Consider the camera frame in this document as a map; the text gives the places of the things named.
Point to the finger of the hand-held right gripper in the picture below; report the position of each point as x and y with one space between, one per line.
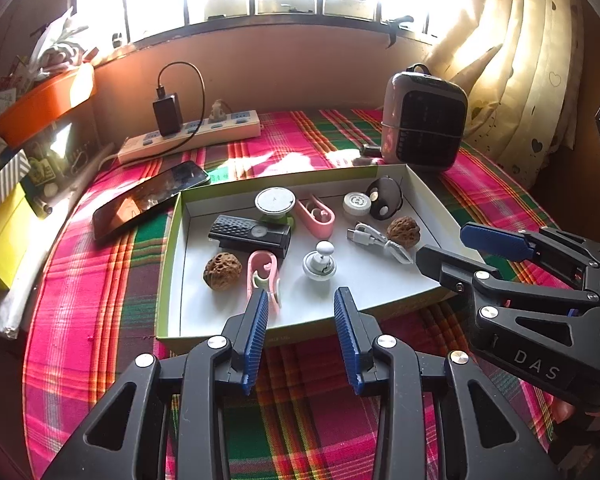
440 265
495 241

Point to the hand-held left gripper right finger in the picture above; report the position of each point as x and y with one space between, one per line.
347 345

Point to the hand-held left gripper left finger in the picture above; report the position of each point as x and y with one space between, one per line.
255 340

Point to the brown walnut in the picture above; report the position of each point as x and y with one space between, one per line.
404 230
222 270

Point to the green cardboard box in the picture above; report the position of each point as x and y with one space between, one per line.
370 282

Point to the pink clip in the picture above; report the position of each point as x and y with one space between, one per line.
325 227
260 260

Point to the black round device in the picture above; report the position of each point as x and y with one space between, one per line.
387 200

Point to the white joystick knob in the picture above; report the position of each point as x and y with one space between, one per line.
317 265

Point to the white round cap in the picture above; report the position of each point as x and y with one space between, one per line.
356 202

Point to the black rectangular device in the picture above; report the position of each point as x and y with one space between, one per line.
240 230

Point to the white disc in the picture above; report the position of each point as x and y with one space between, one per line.
275 200

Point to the dark metal plug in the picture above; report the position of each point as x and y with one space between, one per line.
369 150

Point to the small desk heater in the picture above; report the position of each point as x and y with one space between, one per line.
430 120

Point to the plaid tablecloth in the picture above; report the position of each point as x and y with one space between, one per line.
105 335

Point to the black smartphone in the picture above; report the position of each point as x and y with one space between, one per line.
145 200

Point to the cream heart-print curtain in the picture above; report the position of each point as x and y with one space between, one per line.
530 60

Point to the white power strip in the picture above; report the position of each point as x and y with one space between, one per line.
230 127

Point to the small white plug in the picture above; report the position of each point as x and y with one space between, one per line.
220 110

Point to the black window latch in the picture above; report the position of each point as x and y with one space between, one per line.
397 25

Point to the black charger adapter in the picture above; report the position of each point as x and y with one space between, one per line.
167 115

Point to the white paper sheet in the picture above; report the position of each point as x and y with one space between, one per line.
5 315

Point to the glass tank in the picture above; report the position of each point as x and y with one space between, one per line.
70 150

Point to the yellow cardboard box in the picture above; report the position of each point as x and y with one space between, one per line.
0 245

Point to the striped cardboard box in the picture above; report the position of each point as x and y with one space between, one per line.
5 185

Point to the orange plastic tray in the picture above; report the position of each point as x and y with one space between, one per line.
45 97

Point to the white plastic bag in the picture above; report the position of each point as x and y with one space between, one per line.
55 40

